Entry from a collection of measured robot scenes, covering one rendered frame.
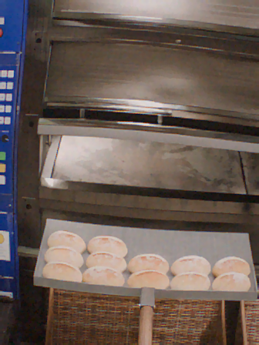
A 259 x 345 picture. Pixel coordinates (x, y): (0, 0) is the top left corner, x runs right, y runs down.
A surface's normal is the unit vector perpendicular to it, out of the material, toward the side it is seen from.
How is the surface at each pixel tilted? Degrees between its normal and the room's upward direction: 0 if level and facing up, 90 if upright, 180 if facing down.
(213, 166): 0
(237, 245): 0
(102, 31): 90
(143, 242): 0
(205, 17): 70
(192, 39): 90
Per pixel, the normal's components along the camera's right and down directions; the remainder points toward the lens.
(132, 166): 0.07, -0.91
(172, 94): 0.00, 0.07
